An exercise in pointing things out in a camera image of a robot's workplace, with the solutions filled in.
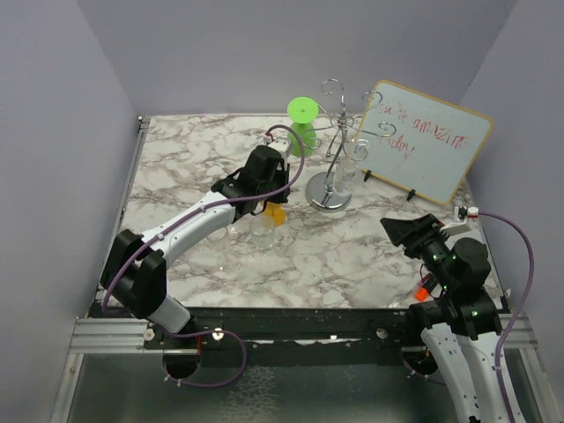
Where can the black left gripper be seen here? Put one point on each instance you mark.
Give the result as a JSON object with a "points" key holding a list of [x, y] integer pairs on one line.
{"points": [[283, 172]]}

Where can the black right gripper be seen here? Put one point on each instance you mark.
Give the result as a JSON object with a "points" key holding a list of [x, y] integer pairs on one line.
{"points": [[406, 231]]}

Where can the orange plastic wine glass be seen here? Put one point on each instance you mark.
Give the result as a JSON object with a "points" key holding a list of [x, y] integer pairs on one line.
{"points": [[276, 212]]}

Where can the green plastic wine glass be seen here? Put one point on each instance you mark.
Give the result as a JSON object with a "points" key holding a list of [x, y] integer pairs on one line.
{"points": [[302, 111]]}

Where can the clear wine glass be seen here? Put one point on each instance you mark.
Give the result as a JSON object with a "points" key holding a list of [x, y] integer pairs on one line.
{"points": [[218, 236], [228, 261], [348, 174]]}

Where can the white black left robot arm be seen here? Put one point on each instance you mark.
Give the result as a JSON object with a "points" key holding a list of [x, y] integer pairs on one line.
{"points": [[135, 273]]}

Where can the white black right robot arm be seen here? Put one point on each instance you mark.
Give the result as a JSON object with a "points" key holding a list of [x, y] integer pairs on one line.
{"points": [[461, 328]]}

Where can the chrome wine glass rack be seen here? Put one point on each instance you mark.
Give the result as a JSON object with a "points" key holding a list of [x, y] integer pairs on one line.
{"points": [[319, 192]]}

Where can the clear glass near edge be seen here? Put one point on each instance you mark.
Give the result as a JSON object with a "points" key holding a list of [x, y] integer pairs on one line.
{"points": [[262, 231]]}

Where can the red orange marker pen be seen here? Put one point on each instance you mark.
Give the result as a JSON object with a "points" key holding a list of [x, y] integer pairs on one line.
{"points": [[425, 287]]}

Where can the yellow framed whiteboard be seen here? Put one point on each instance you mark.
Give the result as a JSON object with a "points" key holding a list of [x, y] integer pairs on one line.
{"points": [[420, 143]]}

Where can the black front mounting bar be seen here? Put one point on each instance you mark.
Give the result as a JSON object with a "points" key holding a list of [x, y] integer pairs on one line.
{"points": [[291, 337]]}

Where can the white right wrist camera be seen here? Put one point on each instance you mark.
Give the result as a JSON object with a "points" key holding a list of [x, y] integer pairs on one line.
{"points": [[461, 223]]}

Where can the aluminium table edge rail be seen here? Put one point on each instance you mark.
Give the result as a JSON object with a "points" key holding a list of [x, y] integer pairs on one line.
{"points": [[128, 189]]}

